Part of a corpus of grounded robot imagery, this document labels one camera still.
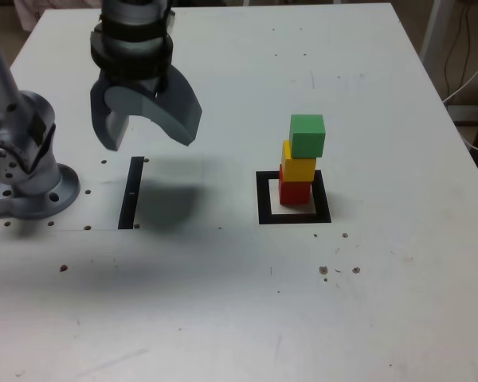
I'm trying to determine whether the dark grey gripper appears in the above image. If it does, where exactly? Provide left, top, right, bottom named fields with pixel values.
left=89, top=64, right=204, bottom=152

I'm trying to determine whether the yellow cube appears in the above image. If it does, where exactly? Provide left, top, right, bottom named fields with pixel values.
left=282, top=139, right=317, bottom=183

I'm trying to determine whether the green cube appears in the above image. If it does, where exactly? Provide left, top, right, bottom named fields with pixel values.
left=289, top=114, right=327, bottom=159

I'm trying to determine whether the red cube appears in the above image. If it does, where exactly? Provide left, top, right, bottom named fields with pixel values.
left=278, top=165, right=312, bottom=207

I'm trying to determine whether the black tape square outline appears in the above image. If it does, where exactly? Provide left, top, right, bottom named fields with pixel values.
left=255, top=170, right=333, bottom=225

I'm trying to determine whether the black tape strip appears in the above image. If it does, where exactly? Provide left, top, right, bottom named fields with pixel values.
left=117, top=156, right=145, bottom=231

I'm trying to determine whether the black background cable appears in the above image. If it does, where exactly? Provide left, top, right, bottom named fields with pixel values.
left=444, top=0, right=476, bottom=99

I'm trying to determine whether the white metal post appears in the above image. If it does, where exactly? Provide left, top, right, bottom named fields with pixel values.
left=420, top=0, right=457, bottom=61

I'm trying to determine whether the white background cable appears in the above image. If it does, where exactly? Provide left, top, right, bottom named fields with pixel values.
left=441, top=51, right=478, bottom=153

